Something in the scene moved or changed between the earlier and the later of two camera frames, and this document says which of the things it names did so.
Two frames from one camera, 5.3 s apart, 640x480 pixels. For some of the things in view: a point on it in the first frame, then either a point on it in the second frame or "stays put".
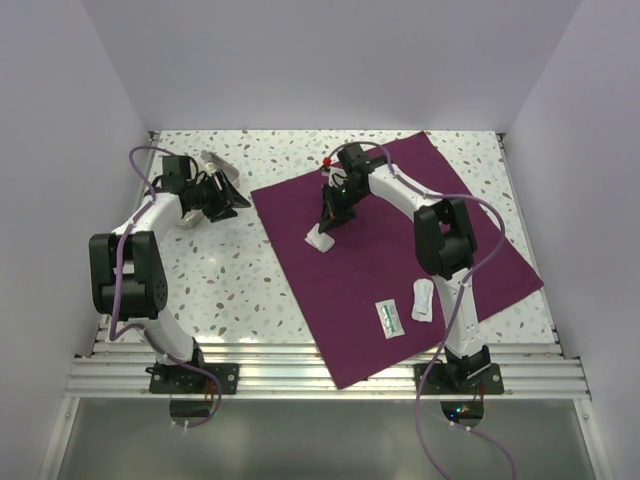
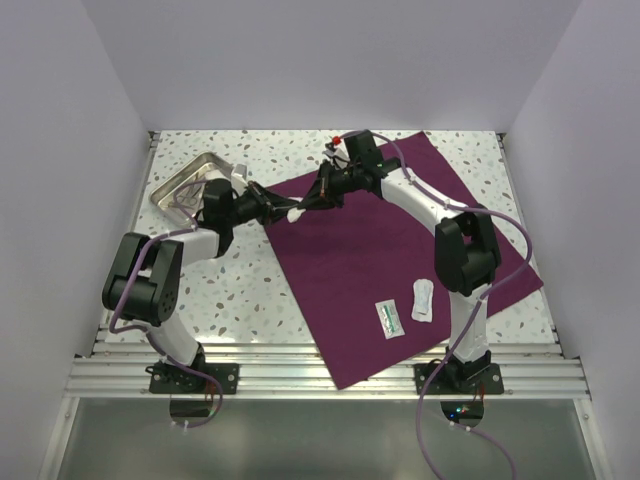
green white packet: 389,318 stays put
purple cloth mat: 369,305 stays put
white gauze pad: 319,240 to 293,214
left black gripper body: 207,193 to 250,206
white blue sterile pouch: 422,300 stays put
